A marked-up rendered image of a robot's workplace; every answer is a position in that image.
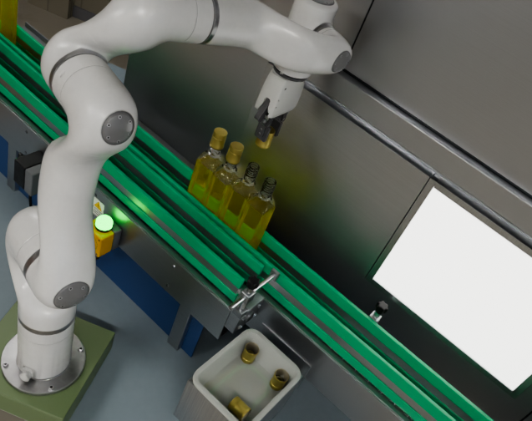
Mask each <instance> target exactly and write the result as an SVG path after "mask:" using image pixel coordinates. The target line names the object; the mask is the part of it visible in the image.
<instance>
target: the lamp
mask: <svg viewBox="0 0 532 421"><path fill-rule="evenodd" d="M94 226H95V229H96V230H97V231H99V232H103V233H106V232H110V231H111V230H112V228H113V220H112V218H111V217H110V216H107V215H101V216H99V217H97V219H96V222H95V225H94Z"/></svg>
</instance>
